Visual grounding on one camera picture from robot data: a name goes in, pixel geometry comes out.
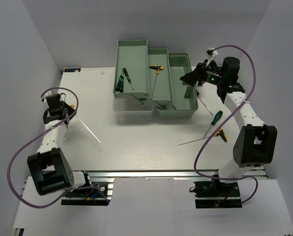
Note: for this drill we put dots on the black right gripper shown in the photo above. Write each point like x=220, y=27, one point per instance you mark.
x=198, y=74

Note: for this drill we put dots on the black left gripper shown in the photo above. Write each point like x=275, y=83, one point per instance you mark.
x=72, y=110

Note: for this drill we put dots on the green plastic toolbox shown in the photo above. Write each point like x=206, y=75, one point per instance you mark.
x=148, y=79

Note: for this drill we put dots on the small green black precision screwdriver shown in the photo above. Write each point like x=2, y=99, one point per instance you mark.
x=117, y=86

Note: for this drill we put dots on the yellow black T-handle hex key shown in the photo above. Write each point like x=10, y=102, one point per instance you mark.
x=220, y=133

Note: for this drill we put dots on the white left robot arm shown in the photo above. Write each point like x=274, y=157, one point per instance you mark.
x=49, y=167

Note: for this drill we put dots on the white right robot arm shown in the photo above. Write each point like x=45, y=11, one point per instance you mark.
x=229, y=83

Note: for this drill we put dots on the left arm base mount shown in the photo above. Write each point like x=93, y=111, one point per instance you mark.
x=98, y=192

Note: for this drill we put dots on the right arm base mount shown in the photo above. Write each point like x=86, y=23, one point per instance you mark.
x=215, y=194

